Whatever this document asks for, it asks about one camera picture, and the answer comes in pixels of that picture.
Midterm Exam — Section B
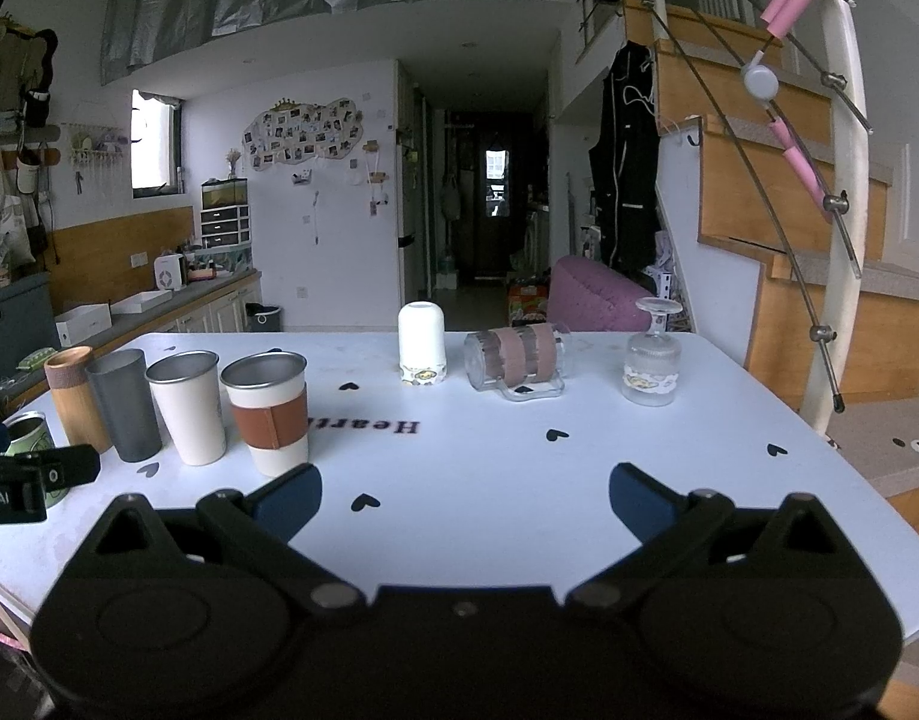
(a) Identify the white frosted cup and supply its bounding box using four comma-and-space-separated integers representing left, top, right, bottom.
398, 301, 446, 385

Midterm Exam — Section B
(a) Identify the green printed tin cup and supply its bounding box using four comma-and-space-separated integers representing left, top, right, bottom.
5, 411, 67, 509

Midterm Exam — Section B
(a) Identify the white cup with brown sleeve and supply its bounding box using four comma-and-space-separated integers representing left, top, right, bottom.
220, 351, 310, 478

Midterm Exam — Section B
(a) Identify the bamboo wooden cup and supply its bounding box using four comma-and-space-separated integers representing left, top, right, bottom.
43, 346, 113, 454

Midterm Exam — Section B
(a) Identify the white metal cup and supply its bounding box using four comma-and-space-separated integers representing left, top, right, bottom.
146, 349, 227, 466

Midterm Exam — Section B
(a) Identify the dark grey tumbler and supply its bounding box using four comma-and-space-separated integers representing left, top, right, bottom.
85, 349, 162, 463

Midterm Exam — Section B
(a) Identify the clear stemmed glass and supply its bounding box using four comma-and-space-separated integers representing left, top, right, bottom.
622, 296, 683, 406

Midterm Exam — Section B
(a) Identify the white box on counter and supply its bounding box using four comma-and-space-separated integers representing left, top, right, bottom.
55, 302, 112, 348

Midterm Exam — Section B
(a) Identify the glass mug with brown sleeve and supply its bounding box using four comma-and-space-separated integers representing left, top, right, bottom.
462, 322, 572, 403

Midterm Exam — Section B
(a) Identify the grey kitchen counter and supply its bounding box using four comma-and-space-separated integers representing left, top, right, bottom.
0, 268, 261, 411

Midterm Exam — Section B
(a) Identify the wooden staircase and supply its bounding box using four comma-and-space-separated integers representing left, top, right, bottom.
622, 0, 919, 533

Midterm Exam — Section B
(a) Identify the small white appliance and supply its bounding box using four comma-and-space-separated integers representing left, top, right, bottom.
154, 254, 186, 291

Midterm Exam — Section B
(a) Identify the small drawer organizer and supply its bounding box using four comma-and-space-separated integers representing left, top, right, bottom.
199, 179, 251, 249

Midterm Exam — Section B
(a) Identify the black hanging coat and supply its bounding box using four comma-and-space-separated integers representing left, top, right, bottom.
588, 41, 661, 278

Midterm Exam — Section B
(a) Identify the cloud shaped photo board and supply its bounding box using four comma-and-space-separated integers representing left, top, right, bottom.
242, 98, 364, 171

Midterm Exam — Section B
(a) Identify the window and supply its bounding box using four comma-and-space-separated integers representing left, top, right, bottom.
129, 89, 183, 197

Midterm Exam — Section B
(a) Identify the white curved stair post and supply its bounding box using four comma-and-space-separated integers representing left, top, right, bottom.
800, 0, 869, 437

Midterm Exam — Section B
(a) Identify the pink foam handle jump rope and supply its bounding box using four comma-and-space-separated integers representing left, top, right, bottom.
739, 0, 837, 223

